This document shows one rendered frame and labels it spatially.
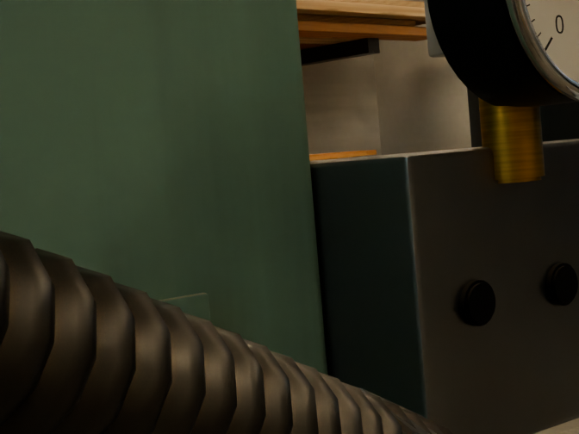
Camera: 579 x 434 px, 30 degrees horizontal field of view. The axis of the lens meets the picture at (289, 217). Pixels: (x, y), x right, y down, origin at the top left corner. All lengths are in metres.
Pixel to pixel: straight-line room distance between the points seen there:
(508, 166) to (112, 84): 0.11
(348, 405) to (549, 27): 0.13
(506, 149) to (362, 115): 3.92
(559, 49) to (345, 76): 3.88
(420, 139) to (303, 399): 4.02
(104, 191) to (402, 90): 3.96
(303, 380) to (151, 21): 0.13
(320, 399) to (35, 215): 0.11
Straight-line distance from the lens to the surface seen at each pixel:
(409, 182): 0.27
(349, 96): 4.16
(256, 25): 0.29
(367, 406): 0.17
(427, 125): 4.14
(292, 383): 0.16
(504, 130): 0.29
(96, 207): 0.26
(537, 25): 0.27
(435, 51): 0.76
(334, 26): 3.36
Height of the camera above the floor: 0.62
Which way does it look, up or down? 3 degrees down
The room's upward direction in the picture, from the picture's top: 5 degrees counter-clockwise
